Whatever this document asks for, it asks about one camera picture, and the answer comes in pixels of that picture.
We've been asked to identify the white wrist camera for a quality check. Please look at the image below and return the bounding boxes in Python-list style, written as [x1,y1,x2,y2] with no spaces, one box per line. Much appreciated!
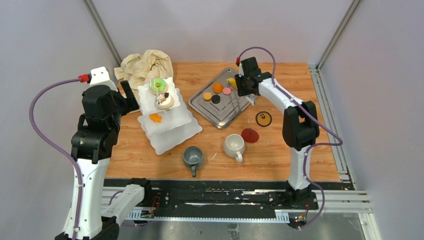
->
[238,62,245,77]
[89,66,118,92]

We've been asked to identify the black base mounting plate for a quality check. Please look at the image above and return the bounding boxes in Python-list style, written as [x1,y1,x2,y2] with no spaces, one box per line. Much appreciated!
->
[102,178,355,220]

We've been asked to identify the aluminium side rail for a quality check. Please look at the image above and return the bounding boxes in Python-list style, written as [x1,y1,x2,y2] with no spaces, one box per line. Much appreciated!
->
[308,64,373,214]

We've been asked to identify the left aluminium frame post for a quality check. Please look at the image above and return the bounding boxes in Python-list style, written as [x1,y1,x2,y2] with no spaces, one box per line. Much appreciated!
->
[82,0,122,66]

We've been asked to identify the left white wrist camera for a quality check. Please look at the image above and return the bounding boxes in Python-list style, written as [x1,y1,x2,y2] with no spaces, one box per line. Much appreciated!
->
[89,66,118,92]

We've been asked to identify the black round cookie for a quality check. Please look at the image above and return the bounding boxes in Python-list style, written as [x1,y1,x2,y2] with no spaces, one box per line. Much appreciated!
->
[211,94,221,104]

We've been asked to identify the metal tongs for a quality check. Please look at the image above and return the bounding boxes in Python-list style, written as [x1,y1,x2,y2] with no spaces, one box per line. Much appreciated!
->
[226,83,257,112]

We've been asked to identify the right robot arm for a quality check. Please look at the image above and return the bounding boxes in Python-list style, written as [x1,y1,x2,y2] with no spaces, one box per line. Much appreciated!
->
[235,57,320,210]

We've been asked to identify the purple cable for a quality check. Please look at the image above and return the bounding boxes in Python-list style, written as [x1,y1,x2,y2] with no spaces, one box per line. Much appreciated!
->
[235,46,344,229]
[28,74,148,240]

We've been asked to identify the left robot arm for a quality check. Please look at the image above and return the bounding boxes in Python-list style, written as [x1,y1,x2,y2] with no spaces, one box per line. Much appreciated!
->
[55,80,153,240]

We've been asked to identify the white slotted cable duct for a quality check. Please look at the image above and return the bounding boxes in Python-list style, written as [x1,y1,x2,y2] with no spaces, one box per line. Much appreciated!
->
[125,207,291,224]

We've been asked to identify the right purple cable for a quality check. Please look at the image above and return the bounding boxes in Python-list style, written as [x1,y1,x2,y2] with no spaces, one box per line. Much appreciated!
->
[235,46,344,229]

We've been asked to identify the right aluminium frame post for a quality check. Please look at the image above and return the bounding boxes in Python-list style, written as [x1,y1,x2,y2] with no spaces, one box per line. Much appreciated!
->
[316,0,363,71]

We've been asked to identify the yellow cake cube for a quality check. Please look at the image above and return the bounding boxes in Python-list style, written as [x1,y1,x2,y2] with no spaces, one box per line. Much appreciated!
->
[226,78,237,89]

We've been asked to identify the yellow bear face coaster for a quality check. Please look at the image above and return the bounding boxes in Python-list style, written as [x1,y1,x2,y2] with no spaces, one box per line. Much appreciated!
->
[255,111,273,127]

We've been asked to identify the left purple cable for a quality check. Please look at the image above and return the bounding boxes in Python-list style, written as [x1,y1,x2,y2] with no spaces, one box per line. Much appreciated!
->
[28,74,148,240]

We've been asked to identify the red round coaster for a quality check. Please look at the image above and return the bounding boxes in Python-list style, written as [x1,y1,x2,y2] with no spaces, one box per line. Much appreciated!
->
[241,128,260,143]

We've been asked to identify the small orange cookie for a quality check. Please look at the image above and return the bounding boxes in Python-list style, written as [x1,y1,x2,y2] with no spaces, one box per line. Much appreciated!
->
[202,92,213,102]

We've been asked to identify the grey ceramic mug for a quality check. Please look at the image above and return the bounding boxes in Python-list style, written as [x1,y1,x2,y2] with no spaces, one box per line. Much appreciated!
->
[182,146,205,178]

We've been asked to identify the white three-tier dessert stand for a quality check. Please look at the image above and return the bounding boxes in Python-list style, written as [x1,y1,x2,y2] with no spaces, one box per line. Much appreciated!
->
[137,77,203,155]

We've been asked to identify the green frosted donut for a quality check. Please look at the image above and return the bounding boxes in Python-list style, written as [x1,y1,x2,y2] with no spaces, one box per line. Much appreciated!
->
[149,78,168,95]

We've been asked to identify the pink macaron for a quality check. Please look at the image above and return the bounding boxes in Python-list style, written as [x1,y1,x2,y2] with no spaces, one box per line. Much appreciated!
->
[222,87,232,96]

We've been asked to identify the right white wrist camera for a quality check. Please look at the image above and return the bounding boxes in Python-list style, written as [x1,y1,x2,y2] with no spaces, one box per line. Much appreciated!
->
[238,62,245,77]

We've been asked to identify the aluminium frame post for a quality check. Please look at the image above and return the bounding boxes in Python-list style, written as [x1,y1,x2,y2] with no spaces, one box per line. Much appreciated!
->
[82,0,122,66]
[316,0,363,71]

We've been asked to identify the white ceramic mug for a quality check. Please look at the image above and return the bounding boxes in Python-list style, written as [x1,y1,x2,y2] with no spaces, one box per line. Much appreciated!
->
[223,134,246,163]

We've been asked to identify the beige crumpled cloth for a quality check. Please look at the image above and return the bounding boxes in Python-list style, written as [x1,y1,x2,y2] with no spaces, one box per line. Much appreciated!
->
[114,49,174,97]

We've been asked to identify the stainless steel tray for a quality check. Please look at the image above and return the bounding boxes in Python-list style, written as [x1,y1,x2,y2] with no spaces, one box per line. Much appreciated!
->
[188,68,251,129]

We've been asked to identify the orange fish pastry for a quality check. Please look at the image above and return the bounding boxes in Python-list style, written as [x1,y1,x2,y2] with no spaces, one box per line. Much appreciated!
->
[149,113,163,123]

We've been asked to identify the orange round cake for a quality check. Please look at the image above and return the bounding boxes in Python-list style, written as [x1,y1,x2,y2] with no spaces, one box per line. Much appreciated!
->
[212,82,224,94]

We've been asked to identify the white chocolate donut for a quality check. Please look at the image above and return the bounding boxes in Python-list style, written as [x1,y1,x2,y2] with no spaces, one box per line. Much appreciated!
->
[154,92,175,110]

